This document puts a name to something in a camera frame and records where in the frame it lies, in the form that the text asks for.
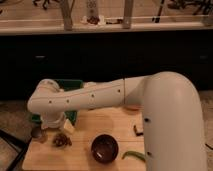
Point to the dark brown bowl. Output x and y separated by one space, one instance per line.
104 149

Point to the green plastic bin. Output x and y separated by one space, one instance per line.
55 96

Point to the small dark brown object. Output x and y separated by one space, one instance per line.
137 132

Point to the green chili pepper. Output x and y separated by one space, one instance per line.
135 154

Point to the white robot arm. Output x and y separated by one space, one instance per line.
173 125

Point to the wooden cutting board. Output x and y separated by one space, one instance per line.
117 122

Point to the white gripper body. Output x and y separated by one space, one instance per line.
57 121

